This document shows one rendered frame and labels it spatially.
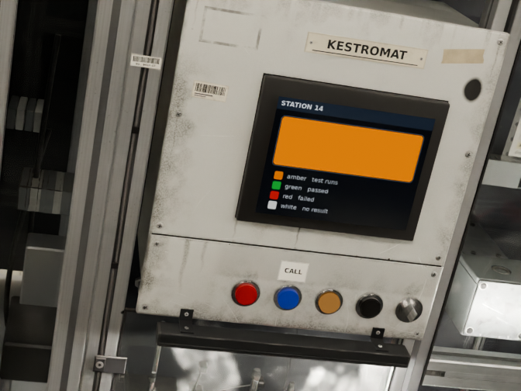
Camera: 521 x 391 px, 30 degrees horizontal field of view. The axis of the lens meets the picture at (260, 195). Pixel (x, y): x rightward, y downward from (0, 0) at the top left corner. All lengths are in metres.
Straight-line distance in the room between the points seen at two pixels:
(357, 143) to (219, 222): 0.21
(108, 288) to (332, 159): 0.35
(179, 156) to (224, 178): 0.07
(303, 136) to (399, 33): 0.18
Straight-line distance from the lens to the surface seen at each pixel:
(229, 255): 1.32
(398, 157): 1.29
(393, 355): 1.40
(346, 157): 1.27
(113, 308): 1.36
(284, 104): 1.23
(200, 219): 1.29
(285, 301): 1.36
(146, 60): 1.23
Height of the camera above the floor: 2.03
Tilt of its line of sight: 21 degrees down
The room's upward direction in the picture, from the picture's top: 12 degrees clockwise
